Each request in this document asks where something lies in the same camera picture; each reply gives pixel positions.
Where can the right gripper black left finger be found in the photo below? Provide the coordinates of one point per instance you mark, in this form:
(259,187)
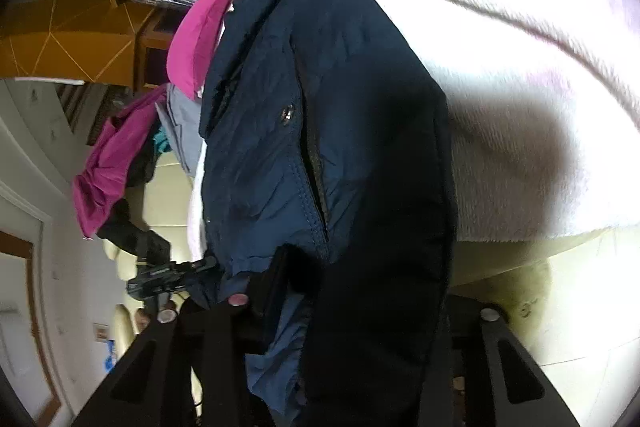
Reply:
(189,370)

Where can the black garment on sofa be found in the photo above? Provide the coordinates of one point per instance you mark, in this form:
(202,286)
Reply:
(149,247)

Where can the purple fleece garment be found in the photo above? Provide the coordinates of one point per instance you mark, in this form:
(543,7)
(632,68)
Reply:
(103,181)

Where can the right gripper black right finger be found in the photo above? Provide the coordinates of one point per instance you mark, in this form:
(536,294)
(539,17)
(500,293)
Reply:
(481,375)

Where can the person's left hand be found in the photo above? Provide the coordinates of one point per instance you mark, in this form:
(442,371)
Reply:
(142,319)

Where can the magenta pillow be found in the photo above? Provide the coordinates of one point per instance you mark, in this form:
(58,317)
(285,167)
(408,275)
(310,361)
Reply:
(193,45)

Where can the grey garment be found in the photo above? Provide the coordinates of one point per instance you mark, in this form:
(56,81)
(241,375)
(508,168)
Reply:
(180,117)

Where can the teal garment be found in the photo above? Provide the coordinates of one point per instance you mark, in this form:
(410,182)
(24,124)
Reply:
(161,144)

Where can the navy blue puffer jacket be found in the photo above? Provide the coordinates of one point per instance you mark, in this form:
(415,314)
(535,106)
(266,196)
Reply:
(326,137)

